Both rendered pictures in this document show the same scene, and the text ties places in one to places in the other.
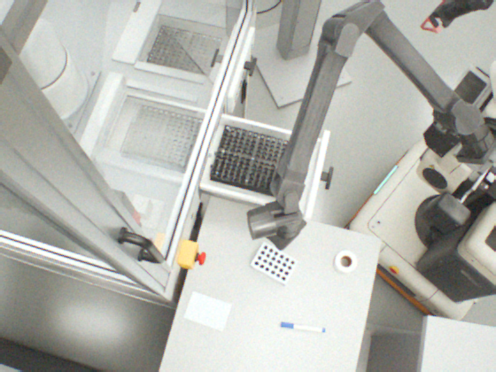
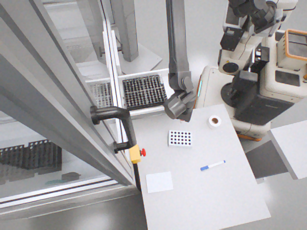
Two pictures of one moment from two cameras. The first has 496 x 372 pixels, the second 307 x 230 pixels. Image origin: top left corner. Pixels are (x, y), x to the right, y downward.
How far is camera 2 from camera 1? 50 cm
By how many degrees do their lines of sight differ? 10
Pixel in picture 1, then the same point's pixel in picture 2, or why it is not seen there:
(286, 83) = (135, 71)
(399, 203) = (211, 95)
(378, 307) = not seen: hidden behind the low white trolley
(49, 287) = (59, 221)
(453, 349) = (295, 140)
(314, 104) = (177, 17)
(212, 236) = (141, 141)
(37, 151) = not seen: outside the picture
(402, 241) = not seen: hidden behind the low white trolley
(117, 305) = (102, 209)
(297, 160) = (180, 57)
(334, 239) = (201, 114)
